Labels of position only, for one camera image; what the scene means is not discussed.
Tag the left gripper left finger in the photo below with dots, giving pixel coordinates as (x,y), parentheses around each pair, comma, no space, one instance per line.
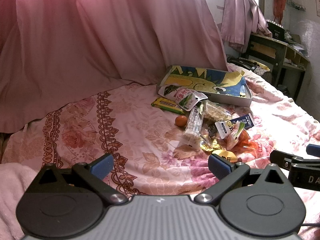
(91,177)

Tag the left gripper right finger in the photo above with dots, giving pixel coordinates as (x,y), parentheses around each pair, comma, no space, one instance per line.
(230,177)

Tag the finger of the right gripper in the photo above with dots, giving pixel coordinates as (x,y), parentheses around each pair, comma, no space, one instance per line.
(285,160)
(313,150)

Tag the yellow foil snack packet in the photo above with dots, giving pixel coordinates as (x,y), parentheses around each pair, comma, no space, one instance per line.
(212,146)

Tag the orange red snack bag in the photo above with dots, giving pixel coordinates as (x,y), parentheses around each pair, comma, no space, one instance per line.
(236,138)

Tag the dark blue powder sachet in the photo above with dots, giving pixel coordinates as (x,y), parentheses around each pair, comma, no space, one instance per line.
(246,119)

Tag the clear cracker bar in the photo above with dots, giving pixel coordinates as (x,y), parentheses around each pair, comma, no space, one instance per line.
(192,132)

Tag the puffed rice cake pack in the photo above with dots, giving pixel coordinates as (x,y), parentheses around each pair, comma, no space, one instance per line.
(214,112)

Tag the small orange tangerine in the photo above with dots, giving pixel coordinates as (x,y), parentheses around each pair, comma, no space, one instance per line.
(181,121)

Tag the white vegetable snack pouch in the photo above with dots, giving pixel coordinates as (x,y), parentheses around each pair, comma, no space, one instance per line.
(184,97)

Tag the yellow green snack packet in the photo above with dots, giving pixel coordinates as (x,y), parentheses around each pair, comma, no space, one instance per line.
(168,105)

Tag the floral pink bedspread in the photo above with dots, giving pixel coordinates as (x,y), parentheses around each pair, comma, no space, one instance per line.
(150,154)

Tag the light pink fluffy blanket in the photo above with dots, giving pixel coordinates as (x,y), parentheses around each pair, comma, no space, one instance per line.
(15,179)

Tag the shallow box with colourful lining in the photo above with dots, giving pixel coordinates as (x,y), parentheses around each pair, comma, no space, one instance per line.
(219,86)

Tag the dark wooden desk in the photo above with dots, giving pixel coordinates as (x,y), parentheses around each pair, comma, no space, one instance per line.
(288,66)

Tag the black box on desk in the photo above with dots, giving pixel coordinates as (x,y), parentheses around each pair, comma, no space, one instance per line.
(277,30)

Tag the pink draped curtain sheet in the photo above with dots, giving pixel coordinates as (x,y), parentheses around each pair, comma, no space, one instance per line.
(54,52)

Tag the pink hanging clothes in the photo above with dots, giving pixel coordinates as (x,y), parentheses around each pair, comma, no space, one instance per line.
(241,18)

